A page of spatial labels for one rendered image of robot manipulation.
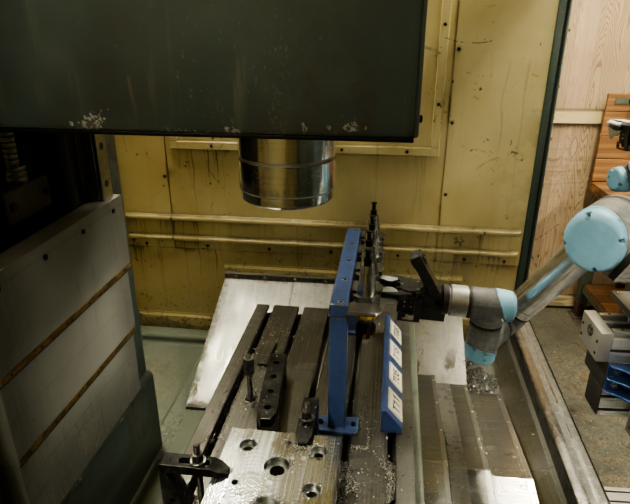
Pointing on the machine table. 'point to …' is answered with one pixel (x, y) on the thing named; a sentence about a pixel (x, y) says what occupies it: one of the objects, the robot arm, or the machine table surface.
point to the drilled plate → (246, 466)
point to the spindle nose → (286, 172)
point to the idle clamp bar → (274, 381)
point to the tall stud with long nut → (249, 376)
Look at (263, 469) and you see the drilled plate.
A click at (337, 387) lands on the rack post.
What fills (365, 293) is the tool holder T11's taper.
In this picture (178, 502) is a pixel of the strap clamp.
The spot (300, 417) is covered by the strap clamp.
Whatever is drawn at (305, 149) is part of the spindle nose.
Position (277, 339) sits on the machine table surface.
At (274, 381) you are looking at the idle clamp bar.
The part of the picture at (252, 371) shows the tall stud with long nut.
